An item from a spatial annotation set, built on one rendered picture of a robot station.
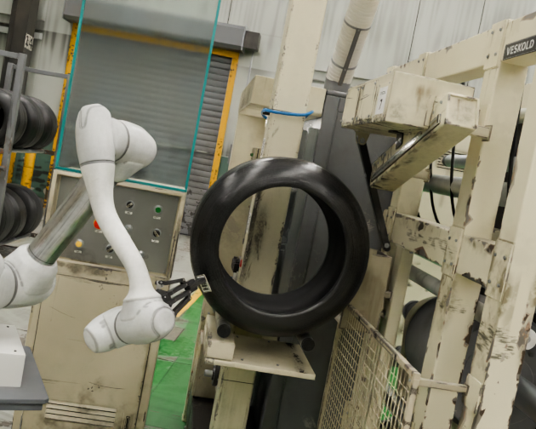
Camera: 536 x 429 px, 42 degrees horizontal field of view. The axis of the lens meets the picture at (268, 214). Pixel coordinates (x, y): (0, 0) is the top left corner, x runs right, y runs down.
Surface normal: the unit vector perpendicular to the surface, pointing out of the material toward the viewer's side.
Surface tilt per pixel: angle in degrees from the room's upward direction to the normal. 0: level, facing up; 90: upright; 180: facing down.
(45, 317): 90
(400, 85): 90
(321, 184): 80
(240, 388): 90
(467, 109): 72
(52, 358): 90
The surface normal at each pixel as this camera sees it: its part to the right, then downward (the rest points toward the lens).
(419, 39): -0.07, 0.06
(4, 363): 0.43, 0.15
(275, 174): 0.08, -0.09
